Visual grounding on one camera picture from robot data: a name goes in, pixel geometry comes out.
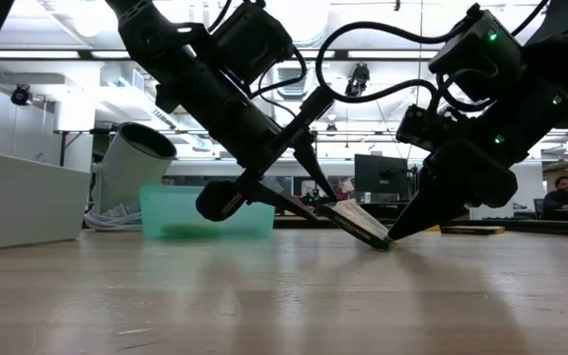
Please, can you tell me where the black aluminium table frame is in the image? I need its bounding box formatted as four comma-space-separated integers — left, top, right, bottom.
271, 215, 568, 239

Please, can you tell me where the black overhead light bar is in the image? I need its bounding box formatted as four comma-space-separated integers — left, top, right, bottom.
0, 47, 443, 63

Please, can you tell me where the white translucent plastic bin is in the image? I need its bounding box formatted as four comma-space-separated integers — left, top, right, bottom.
0, 148, 93, 254

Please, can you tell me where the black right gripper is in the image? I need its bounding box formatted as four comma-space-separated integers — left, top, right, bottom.
387, 77, 568, 243

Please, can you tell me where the person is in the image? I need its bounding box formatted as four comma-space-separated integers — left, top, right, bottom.
541, 175, 568, 222

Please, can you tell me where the black computer monitor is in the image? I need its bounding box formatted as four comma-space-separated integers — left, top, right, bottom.
353, 153, 410, 204

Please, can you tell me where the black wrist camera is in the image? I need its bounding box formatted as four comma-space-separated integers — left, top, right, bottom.
210, 1, 296, 89
427, 3, 526, 104

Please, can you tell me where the black ceiling spotlight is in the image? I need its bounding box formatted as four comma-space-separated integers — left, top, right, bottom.
344, 62, 371, 99
9, 84, 35, 107

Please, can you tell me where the teal translucent plastic bin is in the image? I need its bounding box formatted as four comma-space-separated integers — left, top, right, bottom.
138, 183, 277, 242

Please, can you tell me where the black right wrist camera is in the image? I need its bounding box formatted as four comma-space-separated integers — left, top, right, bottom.
427, 3, 526, 104

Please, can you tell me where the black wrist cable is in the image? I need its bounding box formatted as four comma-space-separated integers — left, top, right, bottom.
256, 42, 310, 119
315, 20, 470, 117

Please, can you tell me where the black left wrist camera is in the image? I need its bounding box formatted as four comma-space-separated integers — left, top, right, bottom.
210, 1, 296, 89

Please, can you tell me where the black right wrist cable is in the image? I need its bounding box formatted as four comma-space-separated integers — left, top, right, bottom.
315, 20, 470, 117

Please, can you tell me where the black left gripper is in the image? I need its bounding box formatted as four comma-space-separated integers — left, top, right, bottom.
155, 63, 339, 223

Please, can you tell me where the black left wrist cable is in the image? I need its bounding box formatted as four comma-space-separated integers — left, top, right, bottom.
256, 42, 310, 119

